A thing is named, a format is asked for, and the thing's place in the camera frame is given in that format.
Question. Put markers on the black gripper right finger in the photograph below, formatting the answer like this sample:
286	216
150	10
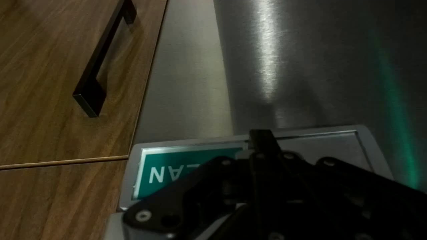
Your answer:
321	200

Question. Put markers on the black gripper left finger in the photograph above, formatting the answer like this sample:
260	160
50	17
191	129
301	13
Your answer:
195	194

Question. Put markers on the slider sign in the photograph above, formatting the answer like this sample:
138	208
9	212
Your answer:
154	173

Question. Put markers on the stainless steel dishwasher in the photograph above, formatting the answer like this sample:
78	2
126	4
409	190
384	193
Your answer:
321	57

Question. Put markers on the wooden drawer front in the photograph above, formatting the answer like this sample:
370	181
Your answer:
58	204

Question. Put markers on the wooden cabinet door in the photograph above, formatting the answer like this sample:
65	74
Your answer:
54	66

